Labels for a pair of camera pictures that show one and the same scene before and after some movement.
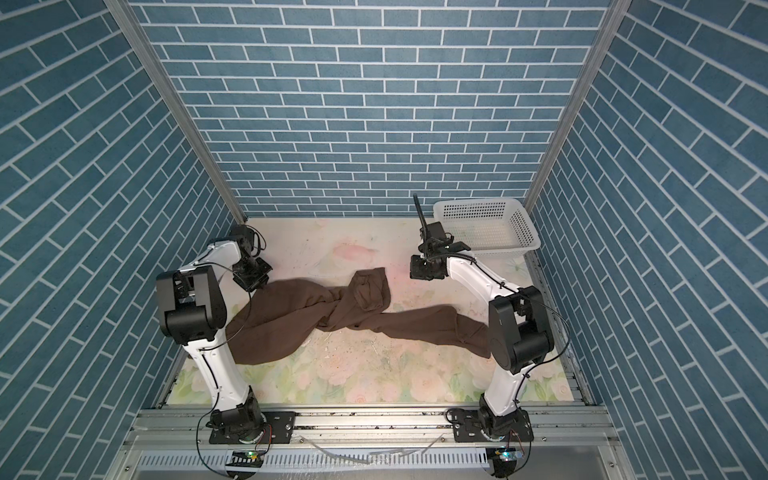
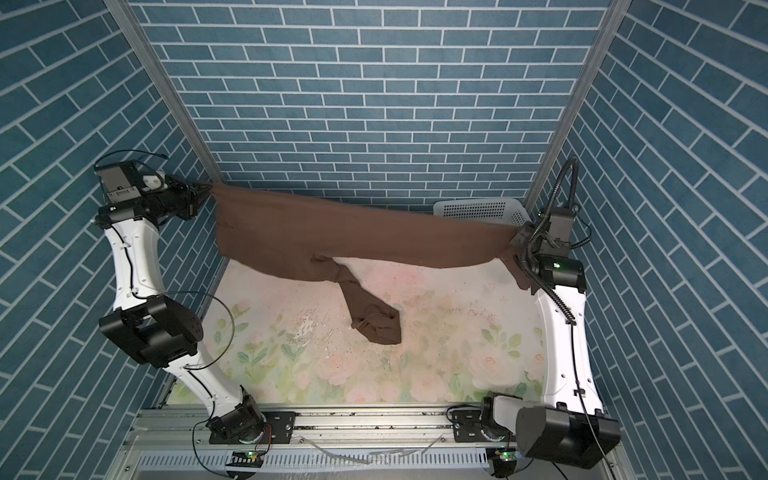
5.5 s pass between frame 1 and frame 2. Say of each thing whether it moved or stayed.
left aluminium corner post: stayed
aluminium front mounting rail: stayed
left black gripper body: moved
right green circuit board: stayed
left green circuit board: stayed
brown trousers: moved
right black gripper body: moved
